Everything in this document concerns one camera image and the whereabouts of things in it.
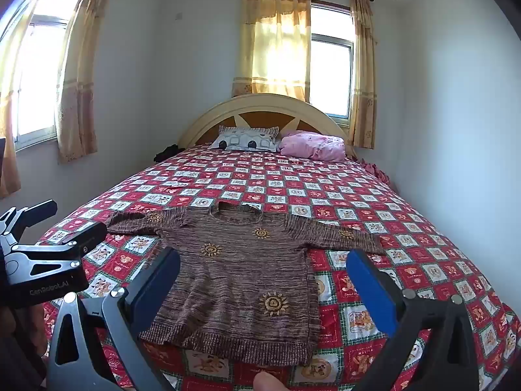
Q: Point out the pink ruffled cloth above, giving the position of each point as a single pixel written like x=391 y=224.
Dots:
x=376 y=171

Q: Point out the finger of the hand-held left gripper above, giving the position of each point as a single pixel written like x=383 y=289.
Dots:
x=34 y=208
x=87 y=234

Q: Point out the yellow curtain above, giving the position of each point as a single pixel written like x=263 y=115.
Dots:
x=363 y=73
x=79 y=89
x=8 y=130
x=272 y=40

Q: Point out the person's right hand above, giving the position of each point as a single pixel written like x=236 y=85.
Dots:
x=266 y=383

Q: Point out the red checkered printed blanket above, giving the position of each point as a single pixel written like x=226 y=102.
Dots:
x=309 y=195

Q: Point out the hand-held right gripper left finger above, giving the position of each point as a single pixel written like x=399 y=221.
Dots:
x=158 y=289

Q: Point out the window behind headboard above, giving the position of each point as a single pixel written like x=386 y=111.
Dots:
x=330 y=69

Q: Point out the cream arched headboard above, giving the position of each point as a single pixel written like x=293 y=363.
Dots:
x=228 y=112

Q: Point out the side window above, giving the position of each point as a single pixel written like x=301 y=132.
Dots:
x=40 y=69

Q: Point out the dark cloth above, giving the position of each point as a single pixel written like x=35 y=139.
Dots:
x=167 y=154

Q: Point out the brown knitted sweater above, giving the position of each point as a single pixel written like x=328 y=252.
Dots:
x=240 y=277

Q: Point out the white patterned pillow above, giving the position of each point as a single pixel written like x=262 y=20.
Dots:
x=244 y=140

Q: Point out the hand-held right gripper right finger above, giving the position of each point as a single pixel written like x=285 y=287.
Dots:
x=372 y=289

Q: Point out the pink pillow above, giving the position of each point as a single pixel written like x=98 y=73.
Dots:
x=313 y=146

